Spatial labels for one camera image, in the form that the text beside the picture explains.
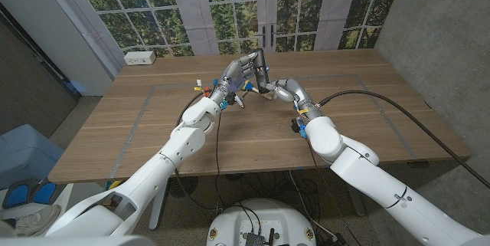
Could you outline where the white table leg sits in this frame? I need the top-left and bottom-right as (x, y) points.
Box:
(148, 184), (170, 231)

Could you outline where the colourful striped wooden maraca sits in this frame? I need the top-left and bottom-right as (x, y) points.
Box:
(243, 80), (273, 101)

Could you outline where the white toy airplane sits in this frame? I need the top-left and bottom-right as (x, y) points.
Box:
(233, 92), (248, 109)

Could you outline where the white sneaker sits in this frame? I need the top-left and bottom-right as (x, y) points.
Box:
(14, 204), (62, 238)

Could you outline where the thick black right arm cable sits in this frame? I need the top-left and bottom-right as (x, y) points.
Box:
(317, 90), (490, 189)

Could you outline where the black TV remote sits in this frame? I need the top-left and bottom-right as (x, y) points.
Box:
(254, 48), (271, 94)

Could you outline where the white robot torso base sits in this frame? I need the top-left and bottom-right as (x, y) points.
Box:
(206, 198), (317, 246)

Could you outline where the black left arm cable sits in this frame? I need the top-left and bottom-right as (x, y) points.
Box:
(174, 92), (224, 213)

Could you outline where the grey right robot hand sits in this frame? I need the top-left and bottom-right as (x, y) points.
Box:
(266, 77), (323, 121)

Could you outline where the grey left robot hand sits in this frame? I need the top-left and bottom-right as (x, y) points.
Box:
(208, 51), (265, 106)

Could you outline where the white power outlet box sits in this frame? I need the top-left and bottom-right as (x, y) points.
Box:
(123, 50), (157, 66)

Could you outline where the blue foot pedal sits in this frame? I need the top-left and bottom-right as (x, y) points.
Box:
(2, 179), (58, 211)

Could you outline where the blue-grey padded seat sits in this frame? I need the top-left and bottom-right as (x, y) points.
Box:
(0, 123), (65, 190)

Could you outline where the round black floor fan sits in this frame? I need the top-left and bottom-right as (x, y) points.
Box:
(171, 175), (199, 199)

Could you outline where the printed window forest backdrop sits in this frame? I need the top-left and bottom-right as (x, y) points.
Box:
(68, 0), (407, 57)

